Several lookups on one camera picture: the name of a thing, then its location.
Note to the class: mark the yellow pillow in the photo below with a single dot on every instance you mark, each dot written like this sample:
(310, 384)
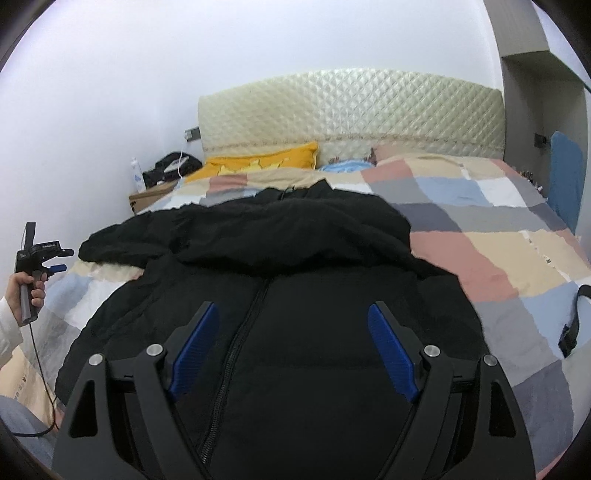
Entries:
(263, 161)

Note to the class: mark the person's left hand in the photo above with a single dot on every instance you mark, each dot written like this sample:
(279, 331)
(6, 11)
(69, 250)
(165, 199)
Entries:
(37, 293)

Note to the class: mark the wall socket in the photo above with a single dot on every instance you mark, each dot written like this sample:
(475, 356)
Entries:
(192, 134)

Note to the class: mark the blue patterned pillow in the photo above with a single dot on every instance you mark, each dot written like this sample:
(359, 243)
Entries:
(344, 166)

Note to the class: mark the cardboard box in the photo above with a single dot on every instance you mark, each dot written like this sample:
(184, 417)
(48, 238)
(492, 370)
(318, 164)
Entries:
(150, 196)

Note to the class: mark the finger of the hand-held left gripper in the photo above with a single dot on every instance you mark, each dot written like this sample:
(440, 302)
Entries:
(65, 252)
(57, 267)

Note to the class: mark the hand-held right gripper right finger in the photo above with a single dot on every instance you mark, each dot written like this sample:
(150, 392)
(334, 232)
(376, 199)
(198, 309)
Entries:
(392, 350)

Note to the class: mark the grey wall cabinet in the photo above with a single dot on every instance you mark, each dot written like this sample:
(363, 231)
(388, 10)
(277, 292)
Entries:
(535, 83)

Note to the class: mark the dark wall switch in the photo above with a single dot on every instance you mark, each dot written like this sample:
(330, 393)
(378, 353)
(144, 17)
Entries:
(539, 139)

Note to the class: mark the person's leg in jeans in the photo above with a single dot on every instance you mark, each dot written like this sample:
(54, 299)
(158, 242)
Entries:
(25, 429)

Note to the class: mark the black zip jacket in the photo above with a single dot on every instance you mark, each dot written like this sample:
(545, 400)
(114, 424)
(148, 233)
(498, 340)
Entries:
(286, 286)

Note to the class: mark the person's left forearm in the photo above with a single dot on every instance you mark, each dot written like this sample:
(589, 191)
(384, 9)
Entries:
(7, 334)

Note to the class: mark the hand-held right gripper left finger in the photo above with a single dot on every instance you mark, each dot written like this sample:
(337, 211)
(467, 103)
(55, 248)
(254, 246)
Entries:
(196, 350)

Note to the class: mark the white plastic bottle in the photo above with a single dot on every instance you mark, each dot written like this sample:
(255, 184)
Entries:
(138, 177)

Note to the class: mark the pink patterned pillow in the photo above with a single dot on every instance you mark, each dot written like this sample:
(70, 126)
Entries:
(401, 150)

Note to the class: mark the checkered patchwork blanket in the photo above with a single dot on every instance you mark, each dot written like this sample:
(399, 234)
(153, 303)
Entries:
(485, 240)

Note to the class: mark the black bag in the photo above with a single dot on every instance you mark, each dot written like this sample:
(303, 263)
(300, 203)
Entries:
(173, 167)

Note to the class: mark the blue cloth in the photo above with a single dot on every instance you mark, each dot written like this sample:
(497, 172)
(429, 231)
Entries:
(565, 177)

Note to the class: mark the cream quilted headboard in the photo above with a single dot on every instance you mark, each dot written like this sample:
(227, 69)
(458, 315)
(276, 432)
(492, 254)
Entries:
(351, 110)

